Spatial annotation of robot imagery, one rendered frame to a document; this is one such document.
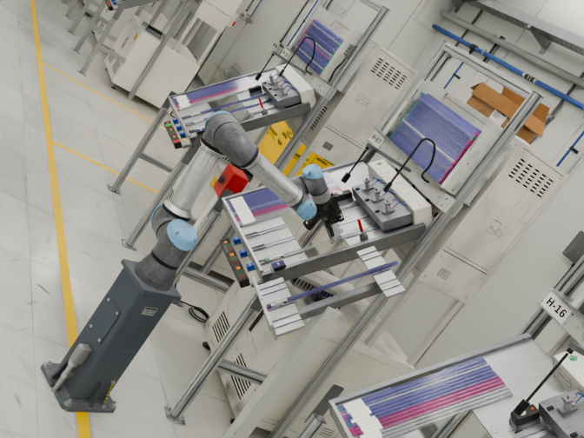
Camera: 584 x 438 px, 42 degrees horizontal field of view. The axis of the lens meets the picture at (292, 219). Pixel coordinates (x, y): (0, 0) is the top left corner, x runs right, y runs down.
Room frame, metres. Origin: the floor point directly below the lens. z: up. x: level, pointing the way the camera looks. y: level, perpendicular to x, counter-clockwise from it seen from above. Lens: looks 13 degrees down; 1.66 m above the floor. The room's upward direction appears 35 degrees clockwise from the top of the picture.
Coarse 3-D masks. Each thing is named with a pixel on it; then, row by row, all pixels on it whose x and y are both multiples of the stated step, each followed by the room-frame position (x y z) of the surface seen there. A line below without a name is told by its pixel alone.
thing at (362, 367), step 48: (240, 288) 3.59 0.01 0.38; (288, 288) 3.30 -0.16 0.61; (336, 288) 3.74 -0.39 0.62; (240, 336) 3.37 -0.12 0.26; (288, 336) 3.11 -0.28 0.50; (336, 336) 3.15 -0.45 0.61; (384, 336) 3.53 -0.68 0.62; (240, 384) 3.17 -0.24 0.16; (288, 384) 3.12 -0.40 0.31; (336, 384) 3.24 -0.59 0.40; (288, 432) 3.21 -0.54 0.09; (336, 432) 3.33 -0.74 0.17
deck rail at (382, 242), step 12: (408, 228) 3.14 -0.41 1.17; (420, 228) 3.15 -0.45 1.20; (372, 240) 3.08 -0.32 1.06; (384, 240) 3.09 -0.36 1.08; (396, 240) 3.12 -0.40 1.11; (408, 240) 3.15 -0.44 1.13; (336, 252) 3.01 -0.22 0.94; (348, 252) 3.04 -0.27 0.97; (300, 264) 2.96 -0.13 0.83; (312, 264) 2.98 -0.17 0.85; (324, 264) 3.01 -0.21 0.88; (336, 264) 3.03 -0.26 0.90; (264, 276) 2.90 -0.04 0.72; (288, 276) 2.95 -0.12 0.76
